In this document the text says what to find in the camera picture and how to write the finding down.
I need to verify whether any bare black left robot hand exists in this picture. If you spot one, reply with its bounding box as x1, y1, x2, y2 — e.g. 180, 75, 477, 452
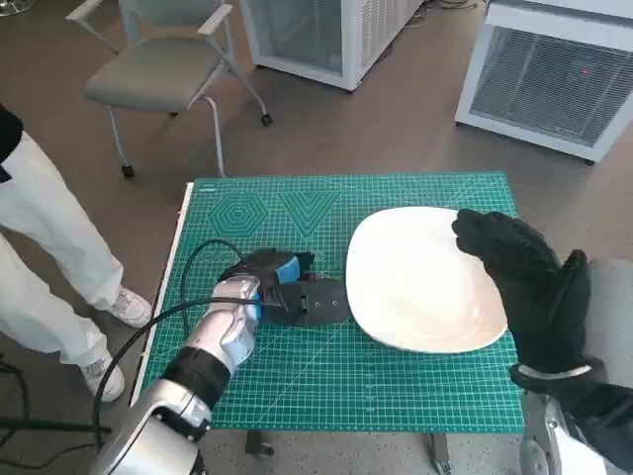
234, 248, 318, 287

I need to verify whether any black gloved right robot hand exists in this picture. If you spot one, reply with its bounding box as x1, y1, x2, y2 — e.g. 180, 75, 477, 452
452, 208, 593, 373

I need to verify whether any white square plate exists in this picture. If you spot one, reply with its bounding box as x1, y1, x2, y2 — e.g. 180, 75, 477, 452
344, 207, 509, 355

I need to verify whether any green cutting mat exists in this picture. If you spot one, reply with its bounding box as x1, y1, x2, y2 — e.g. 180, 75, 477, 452
190, 171, 525, 434

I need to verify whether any white cabinet with red light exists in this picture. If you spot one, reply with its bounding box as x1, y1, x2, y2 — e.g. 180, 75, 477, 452
454, 0, 633, 165

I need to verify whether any grey office chair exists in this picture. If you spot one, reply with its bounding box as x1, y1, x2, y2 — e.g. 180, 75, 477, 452
64, 0, 274, 179

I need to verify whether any person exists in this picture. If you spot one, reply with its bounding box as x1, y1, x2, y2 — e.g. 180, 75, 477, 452
0, 103, 154, 403

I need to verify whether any white mesh-front cabinet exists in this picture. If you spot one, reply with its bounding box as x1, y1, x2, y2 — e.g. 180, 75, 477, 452
239, 0, 426, 93

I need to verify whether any black stand bar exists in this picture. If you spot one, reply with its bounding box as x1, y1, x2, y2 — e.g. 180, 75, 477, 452
0, 417, 114, 436

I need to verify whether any chrome stool base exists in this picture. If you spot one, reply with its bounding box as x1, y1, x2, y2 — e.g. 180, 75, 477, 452
0, 0, 41, 16

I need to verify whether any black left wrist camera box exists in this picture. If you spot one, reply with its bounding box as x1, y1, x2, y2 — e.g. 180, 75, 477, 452
259, 279, 350, 329

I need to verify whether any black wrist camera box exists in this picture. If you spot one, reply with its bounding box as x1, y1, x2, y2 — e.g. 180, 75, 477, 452
259, 279, 350, 329
568, 380, 633, 471

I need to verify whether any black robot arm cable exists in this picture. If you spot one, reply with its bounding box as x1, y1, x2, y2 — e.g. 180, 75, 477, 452
92, 238, 266, 431

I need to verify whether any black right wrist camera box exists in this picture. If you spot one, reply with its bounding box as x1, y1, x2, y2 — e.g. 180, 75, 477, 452
568, 380, 633, 471

